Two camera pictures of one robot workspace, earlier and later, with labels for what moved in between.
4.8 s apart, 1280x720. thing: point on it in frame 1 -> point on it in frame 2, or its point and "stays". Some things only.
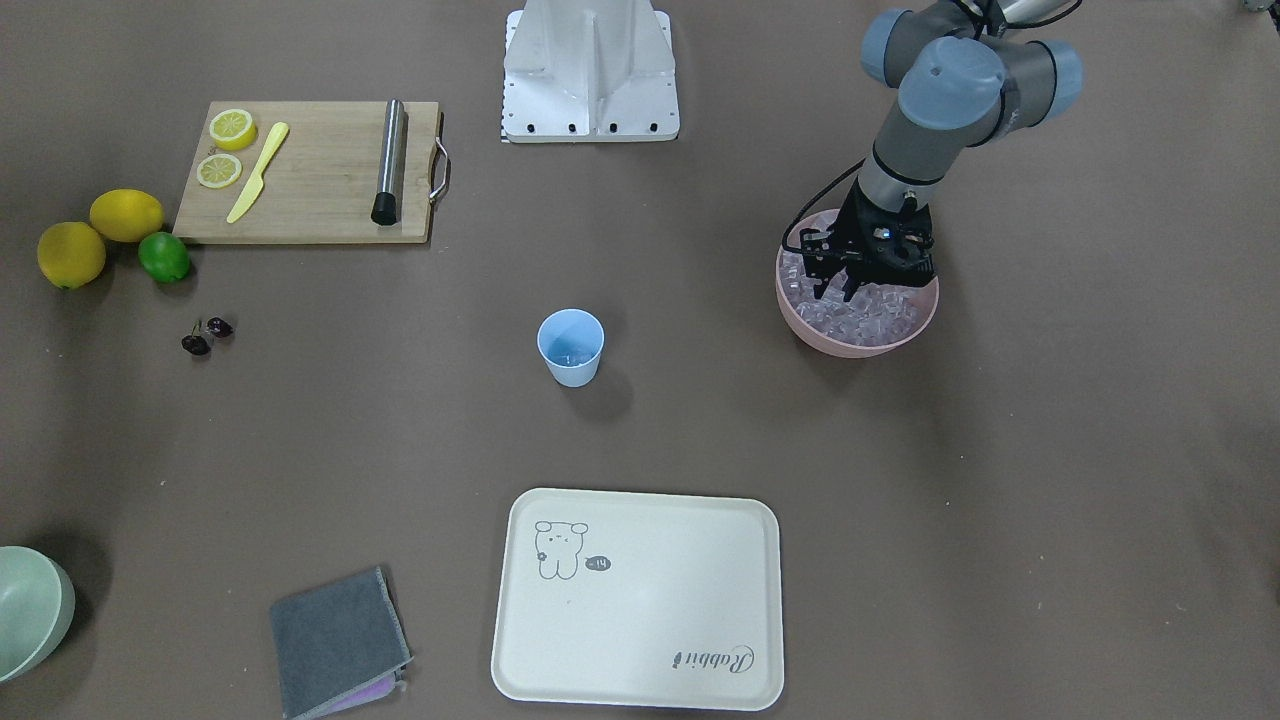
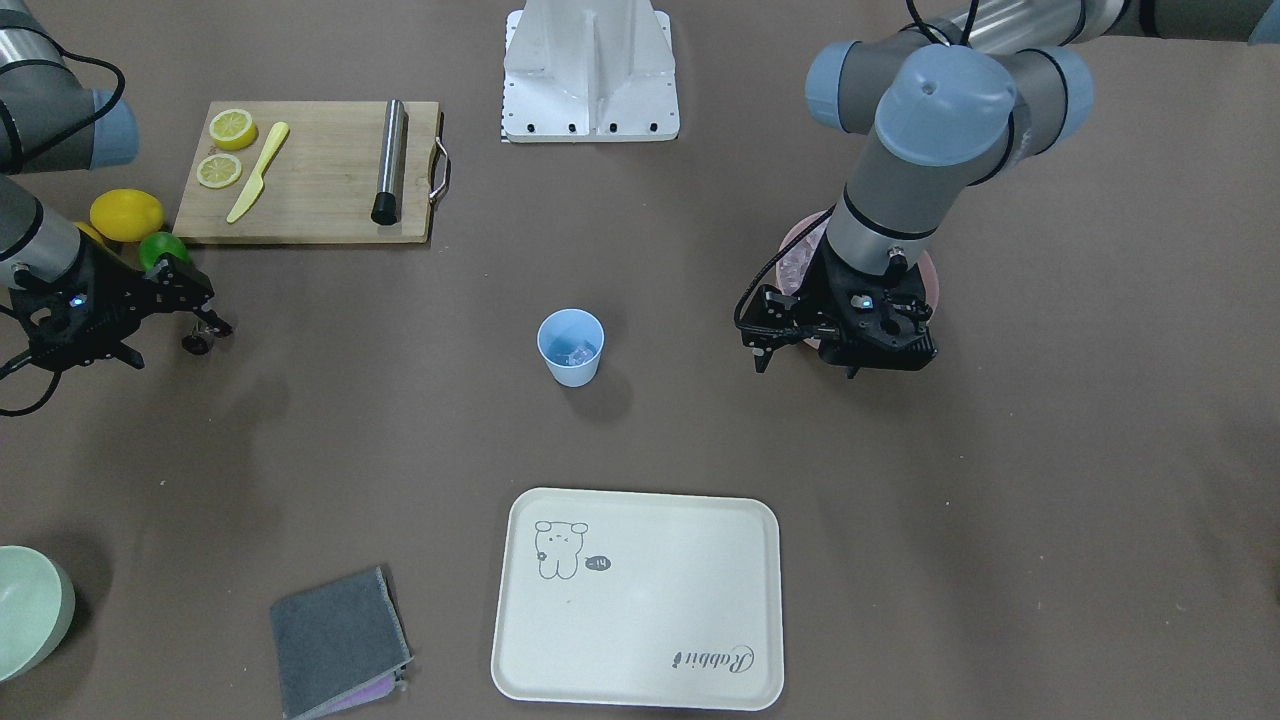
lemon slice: (219, 171) stays
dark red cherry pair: (198, 344) stays
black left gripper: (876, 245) -> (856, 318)
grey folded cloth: (339, 645) stays
